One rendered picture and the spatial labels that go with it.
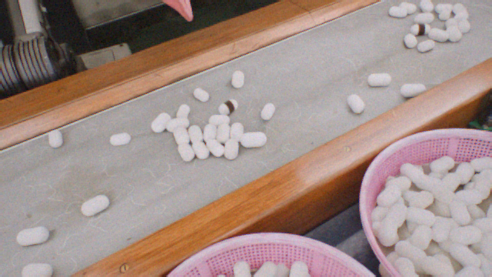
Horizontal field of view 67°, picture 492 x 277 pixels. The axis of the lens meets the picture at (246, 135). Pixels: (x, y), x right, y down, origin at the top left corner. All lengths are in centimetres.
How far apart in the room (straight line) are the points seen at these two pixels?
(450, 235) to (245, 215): 23
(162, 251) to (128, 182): 15
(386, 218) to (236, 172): 20
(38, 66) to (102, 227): 43
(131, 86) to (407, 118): 46
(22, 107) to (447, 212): 66
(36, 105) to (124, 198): 27
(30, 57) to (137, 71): 23
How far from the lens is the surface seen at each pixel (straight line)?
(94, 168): 59
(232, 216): 44
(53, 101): 72
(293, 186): 46
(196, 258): 41
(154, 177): 54
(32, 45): 88
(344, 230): 53
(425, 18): 85
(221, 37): 77
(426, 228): 47
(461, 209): 50
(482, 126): 66
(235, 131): 54
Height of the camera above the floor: 112
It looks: 43 degrees down
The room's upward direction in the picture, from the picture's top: 8 degrees counter-clockwise
